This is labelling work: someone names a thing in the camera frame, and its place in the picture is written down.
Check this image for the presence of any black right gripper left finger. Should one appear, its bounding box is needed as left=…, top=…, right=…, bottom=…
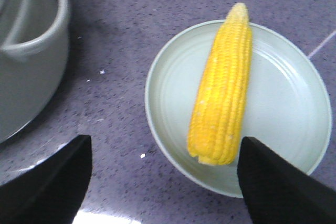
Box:
left=1, top=135, right=92, bottom=223

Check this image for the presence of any light green round plate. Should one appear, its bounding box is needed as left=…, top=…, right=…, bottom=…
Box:
left=145, top=20, right=332, bottom=198

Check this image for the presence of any grey electric cooking pot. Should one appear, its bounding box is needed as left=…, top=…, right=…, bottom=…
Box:
left=1, top=0, right=71, bottom=141

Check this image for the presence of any yellow corn cob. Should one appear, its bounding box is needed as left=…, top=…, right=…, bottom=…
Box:
left=187, top=3, right=252, bottom=166

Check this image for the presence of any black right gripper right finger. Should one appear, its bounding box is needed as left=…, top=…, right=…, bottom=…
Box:
left=237, top=137, right=335, bottom=223

